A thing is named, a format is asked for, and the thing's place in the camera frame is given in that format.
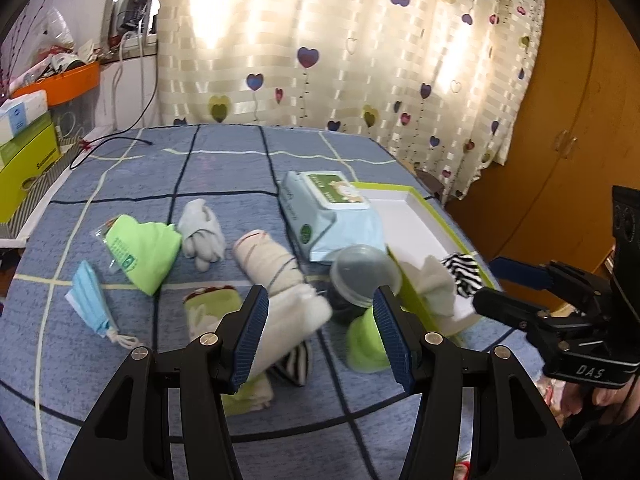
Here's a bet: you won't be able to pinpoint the green towel with brown edge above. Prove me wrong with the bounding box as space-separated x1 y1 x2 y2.
182 284 275 417

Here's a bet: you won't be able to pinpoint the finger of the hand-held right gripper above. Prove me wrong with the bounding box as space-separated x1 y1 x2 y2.
472 287 566 333
489 256 613 311

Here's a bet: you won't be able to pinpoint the white blue box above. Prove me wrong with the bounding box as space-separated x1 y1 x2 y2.
0 91 49 143

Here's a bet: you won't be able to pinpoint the blue plaid bed sheet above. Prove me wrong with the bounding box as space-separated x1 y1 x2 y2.
0 124 506 480

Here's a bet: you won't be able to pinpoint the clear patterned storage box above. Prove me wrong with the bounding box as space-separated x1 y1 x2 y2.
47 87 116 141

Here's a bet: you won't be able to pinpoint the wet wipes pack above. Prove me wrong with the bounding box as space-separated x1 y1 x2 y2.
278 170 387 264

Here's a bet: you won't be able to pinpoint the dark brown stool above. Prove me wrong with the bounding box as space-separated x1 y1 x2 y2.
414 169 446 203

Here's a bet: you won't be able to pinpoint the white cable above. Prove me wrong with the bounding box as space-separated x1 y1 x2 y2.
112 35 158 128

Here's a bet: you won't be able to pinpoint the person's right hand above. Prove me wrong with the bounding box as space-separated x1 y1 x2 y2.
590 382 636 418

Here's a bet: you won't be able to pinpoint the orange tray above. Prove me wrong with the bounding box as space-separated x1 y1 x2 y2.
10 62 101 108

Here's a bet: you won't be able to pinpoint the white box with green rim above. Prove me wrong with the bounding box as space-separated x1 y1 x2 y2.
350 182 498 338

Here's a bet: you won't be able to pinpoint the heart print curtain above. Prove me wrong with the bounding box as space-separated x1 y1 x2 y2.
155 0 546 201

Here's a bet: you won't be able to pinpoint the white cloth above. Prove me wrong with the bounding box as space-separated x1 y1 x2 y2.
400 255 458 318

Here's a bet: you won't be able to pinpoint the blue face mask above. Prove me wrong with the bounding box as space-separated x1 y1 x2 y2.
66 260 148 350

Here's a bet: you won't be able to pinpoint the beige sock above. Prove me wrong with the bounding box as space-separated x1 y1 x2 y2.
232 230 306 293

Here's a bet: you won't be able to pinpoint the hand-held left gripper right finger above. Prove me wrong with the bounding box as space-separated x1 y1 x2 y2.
371 285 583 480

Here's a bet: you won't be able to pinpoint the clear plastic container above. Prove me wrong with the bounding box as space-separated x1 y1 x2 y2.
320 244 402 327

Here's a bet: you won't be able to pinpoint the green cloth in clear packet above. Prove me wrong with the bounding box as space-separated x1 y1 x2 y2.
95 214 182 297

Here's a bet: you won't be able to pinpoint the grey socks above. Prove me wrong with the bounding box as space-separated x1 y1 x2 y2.
177 199 227 271

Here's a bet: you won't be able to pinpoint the black cable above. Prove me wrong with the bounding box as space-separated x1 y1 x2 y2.
69 132 155 170

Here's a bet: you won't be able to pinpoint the wooden wardrobe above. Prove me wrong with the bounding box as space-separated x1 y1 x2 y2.
445 0 640 281

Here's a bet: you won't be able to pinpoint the clear plastic bag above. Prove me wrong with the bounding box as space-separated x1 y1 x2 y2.
32 7 76 51

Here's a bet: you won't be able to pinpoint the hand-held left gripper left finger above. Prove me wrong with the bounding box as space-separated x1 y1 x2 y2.
57 284 271 480

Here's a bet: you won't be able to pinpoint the green cardboard box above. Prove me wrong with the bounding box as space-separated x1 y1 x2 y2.
0 112 62 223

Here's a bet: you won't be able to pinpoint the white and striped sock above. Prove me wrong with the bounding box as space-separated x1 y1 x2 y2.
248 282 334 378

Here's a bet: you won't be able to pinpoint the black device on windowsill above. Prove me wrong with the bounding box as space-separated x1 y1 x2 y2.
116 0 161 33

